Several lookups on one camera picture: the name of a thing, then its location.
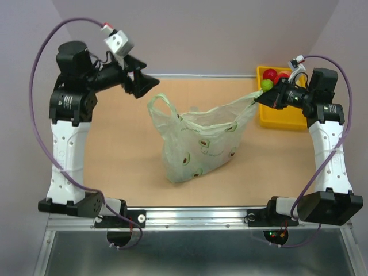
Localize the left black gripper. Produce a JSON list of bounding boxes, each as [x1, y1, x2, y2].
[[86, 52, 161, 98]]

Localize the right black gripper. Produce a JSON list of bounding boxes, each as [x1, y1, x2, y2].
[[254, 76, 315, 109]]

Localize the light green plastic bag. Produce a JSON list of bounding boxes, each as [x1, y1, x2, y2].
[[147, 90, 263, 183]]

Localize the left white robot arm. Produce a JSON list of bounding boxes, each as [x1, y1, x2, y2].
[[38, 41, 159, 218]]

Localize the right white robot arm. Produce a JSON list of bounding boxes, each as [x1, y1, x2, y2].
[[256, 68, 363, 225]]

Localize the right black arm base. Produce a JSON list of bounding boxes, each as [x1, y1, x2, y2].
[[243, 207, 299, 246]]

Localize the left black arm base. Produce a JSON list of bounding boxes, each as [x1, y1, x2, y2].
[[94, 208, 147, 250]]

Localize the light green custard apple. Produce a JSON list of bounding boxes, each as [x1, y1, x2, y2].
[[260, 79, 274, 93]]

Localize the red apple back left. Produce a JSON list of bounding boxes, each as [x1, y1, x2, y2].
[[262, 68, 278, 81]]

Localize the red apple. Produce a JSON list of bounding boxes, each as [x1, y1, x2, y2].
[[262, 68, 278, 81], [273, 73, 290, 86]]

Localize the red apple centre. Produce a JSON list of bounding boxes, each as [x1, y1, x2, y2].
[[273, 73, 290, 86]]

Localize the yellow plastic tray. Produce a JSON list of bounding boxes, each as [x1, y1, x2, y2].
[[256, 66, 307, 131]]

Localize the peach fruit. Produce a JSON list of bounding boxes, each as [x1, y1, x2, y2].
[[279, 70, 291, 76]]

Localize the yellow pear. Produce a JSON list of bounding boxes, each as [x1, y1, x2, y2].
[[296, 78, 305, 87]]

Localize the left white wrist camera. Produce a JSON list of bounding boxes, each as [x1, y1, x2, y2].
[[101, 22, 134, 58]]

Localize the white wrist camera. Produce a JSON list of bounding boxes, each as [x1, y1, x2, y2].
[[101, 22, 134, 58], [288, 55, 306, 83]]

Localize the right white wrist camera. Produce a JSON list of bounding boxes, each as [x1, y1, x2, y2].
[[288, 55, 306, 83]]

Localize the aluminium frame rail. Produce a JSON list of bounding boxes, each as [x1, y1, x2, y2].
[[33, 75, 360, 276]]

